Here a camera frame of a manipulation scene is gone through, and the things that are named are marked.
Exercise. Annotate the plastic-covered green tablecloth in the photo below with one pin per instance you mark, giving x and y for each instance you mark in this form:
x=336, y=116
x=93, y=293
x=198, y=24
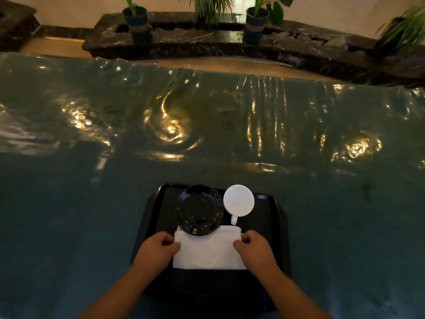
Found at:
x=298, y=136

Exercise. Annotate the person's right hand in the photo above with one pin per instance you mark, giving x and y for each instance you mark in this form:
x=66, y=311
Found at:
x=257, y=254

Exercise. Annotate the white paper napkin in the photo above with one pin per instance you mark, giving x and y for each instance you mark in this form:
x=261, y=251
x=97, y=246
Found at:
x=209, y=252

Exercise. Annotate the dark marble block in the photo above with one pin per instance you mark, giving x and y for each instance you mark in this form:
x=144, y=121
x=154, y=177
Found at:
x=16, y=26

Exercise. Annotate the pile of grey stones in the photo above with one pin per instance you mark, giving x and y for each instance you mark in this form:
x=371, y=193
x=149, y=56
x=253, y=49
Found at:
x=308, y=39

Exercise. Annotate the spiky green grass plant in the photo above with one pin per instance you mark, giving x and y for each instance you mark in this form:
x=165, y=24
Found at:
x=209, y=8

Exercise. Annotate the dark marble planter ledge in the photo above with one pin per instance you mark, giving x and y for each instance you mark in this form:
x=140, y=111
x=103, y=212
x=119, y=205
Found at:
x=199, y=39

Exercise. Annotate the black saucer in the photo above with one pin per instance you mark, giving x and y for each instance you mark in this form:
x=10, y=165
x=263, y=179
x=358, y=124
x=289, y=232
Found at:
x=199, y=209

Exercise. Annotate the broad-leaf plant in blue pot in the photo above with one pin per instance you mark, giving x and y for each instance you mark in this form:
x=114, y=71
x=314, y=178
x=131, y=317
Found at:
x=255, y=24

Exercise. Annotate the person's right forearm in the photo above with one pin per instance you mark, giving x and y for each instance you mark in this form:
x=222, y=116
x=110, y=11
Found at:
x=289, y=297

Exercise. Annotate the long-leaf green plant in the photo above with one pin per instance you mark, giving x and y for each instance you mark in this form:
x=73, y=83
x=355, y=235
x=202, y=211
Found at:
x=400, y=31

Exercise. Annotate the white cup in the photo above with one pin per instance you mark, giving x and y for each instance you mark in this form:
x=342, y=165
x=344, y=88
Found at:
x=238, y=199

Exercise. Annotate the black plastic tray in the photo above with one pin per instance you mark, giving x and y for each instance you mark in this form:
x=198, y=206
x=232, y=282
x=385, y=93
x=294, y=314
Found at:
x=265, y=215

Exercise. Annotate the person's left hand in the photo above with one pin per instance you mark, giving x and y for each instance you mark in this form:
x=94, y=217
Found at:
x=152, y=252

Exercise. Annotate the person's left thumb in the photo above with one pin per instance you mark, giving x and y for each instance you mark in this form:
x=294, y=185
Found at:
x=174, y=248

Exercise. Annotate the person's right thumb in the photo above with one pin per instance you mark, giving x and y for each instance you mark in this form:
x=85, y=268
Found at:
x=238, y=246

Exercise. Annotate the narrow-leaf plant in blue pot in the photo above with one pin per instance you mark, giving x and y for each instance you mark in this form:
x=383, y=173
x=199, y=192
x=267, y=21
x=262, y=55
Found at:
x=137, y=24

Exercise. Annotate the person's left forearm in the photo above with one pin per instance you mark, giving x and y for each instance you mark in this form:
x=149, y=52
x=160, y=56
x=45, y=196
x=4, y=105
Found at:
x=121, y=295

